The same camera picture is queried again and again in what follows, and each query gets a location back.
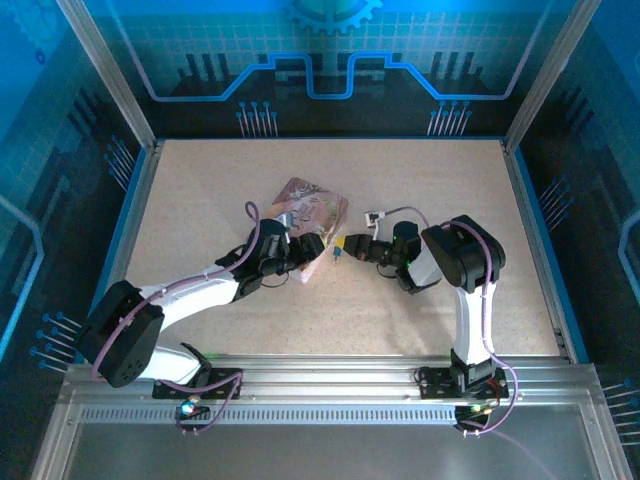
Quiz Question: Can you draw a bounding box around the blue table border strip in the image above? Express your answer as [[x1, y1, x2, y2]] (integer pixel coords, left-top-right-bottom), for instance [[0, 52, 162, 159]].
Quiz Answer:
[[73, 147, 151, 364]]

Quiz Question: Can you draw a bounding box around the small lit LED module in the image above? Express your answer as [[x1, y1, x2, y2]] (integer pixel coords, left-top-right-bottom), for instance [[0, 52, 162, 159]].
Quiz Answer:
[[454, 402, 496, 421], [174, 399, 211, 421]]

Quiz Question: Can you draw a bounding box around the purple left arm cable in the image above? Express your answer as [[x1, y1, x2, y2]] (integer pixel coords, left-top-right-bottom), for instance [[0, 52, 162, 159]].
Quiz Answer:
[[89, 200, 262, 381]]

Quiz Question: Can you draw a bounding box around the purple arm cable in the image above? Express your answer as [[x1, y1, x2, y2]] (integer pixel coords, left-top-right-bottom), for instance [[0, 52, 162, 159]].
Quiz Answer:
[[382, 204, 519, 386], [89, 200, 262, 381]]

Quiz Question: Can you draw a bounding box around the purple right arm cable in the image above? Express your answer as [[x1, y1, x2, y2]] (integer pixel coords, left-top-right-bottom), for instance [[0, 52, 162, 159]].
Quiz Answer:
[[382, 204, 519, 386]]

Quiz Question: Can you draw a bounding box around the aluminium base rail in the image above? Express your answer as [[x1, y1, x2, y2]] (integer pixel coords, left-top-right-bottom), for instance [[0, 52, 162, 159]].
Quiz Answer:
[[59, 352, 601, 407]]

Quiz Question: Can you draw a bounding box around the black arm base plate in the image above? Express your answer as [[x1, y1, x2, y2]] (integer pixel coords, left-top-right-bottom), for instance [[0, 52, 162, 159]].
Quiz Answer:
[[152, 367, 245, 401], [416, 367, 510, 401]]

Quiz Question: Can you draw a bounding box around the aluminium table side rail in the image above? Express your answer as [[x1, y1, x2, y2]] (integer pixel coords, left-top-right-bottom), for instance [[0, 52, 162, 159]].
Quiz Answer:
[[501, 139, 576, 364], [87, 139, 166, 364]]

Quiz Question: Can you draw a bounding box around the slotted grey cable duct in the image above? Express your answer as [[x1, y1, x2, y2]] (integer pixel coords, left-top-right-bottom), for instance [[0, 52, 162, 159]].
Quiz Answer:
[[79, 403, 469, 427]]

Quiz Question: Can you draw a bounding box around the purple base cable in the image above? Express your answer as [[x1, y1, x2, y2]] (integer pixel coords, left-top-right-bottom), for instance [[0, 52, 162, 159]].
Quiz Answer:
[[452, 394, 556, 480], [174, 369, 247, 437]]

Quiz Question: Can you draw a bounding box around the aluminium frame post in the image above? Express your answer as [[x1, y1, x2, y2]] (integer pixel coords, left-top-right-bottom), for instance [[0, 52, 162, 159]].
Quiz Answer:
[[501, 0, 604, 154], [53, 0, 162, 154]]

